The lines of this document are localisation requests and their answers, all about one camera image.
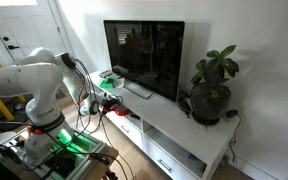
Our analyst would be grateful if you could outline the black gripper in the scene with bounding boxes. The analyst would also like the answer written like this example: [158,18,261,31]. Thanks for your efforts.
[89,98,121,115]

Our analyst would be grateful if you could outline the orange hat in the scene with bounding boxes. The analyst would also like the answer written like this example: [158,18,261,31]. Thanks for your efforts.
[114,106,130,116]

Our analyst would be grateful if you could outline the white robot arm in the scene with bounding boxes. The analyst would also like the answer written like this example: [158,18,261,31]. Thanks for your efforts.
[0,47,83,166]

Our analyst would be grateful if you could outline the black remote on shelf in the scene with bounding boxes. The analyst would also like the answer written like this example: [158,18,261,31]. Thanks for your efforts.
[130,114,141,120]

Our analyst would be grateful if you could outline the black flat television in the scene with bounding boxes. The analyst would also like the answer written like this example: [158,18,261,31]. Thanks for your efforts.
[103,20,185,101]

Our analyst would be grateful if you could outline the white television stand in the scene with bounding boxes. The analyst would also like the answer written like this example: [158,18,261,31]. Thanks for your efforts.
[89,70,240,180]

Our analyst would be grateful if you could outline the green plastic box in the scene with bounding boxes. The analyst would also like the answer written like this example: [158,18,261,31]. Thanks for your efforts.
[100,78,115,89]

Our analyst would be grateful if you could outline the white box with remote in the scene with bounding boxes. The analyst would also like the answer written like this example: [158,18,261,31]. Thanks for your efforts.
[99,70,113,78]

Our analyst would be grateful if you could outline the potted green plant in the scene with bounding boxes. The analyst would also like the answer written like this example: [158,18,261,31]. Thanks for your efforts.
[190,45,239,126]

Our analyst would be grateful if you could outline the white door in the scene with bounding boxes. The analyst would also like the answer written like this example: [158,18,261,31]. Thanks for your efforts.
[0,0,67,61]

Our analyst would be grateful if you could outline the black power adapter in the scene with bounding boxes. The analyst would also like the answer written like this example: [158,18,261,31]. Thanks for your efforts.
[226,109,239,118]

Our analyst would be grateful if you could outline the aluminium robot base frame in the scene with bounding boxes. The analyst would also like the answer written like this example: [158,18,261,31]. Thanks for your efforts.
[15,130,110,180]

